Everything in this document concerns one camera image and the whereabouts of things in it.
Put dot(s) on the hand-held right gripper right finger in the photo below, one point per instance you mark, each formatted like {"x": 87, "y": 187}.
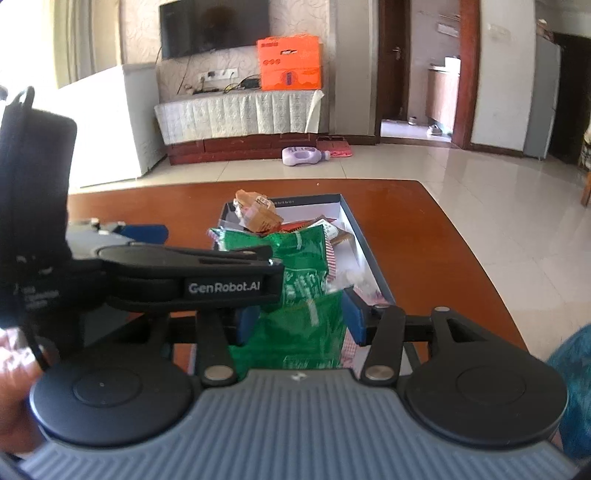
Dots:
{"x": 355, "y": 318}

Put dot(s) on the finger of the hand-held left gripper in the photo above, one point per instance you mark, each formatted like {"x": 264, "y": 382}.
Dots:
{"x": 240, "y": 257}
{"x": 147, "y": 233}

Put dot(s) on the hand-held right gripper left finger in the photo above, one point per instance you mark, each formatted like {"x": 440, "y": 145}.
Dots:
{"x": 247, "y": 325}

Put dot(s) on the clear candy packet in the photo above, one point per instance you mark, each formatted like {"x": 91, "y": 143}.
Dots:
{"x": 355, "y": 277}

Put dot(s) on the clear bread packet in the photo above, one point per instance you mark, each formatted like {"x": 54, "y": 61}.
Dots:
{"x": 258, "y": 214}

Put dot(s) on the green snack bag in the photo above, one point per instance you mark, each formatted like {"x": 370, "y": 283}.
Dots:
{"x": 304, "y": 258}

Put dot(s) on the orange-red bar packet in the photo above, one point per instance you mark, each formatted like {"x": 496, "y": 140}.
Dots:
{"x": 298, "y": 226}

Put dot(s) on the dark blue cardboard box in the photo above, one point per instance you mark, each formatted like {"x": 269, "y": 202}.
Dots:
{"x": 314, "y": 201}

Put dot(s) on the person's left hand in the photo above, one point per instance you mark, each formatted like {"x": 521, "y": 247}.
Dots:
{"x": 14, "y": 397}

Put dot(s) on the white chest freezer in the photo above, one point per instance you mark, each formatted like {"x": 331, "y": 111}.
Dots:
{"x": 106, "y": 129}

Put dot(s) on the dark wooden television cabinet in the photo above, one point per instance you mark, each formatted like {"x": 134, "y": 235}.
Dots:
{"x": 240, "y": 145}

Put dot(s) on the purple detergent bottle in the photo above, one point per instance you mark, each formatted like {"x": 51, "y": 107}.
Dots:
{"x": 302, "y": 156}

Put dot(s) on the white lace cloth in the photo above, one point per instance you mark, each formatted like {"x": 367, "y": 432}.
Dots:
{"x": 231, "y": 115}

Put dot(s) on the red floor mat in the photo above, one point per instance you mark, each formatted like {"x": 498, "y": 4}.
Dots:
{"x": 339, "y": 147}

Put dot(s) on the black router box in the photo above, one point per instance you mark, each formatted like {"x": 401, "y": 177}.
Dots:
{"x": 251, "y": 83}

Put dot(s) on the orange gift box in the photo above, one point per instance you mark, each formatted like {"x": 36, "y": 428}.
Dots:
{"x": 288, "y": 64}

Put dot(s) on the person's teal clothing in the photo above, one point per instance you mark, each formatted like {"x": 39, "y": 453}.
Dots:
{"x": 572, "y": 369}

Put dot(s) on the wooden kitchen cabinet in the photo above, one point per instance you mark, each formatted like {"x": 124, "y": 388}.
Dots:
{"x": 443, "y": 97}

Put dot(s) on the dark wooden door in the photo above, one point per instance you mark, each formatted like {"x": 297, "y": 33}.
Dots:
{"x": 392, "y": 60}

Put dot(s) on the grey refrigerator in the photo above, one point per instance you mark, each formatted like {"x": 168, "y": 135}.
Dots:
{"x": 542, "y": 92}

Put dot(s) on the white wall socket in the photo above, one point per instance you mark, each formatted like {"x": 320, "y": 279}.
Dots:
{"x": 217, "y": 74}

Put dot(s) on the wall-mounted television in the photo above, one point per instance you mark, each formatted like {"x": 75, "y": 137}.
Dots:
{"x": 212, "y": 27}

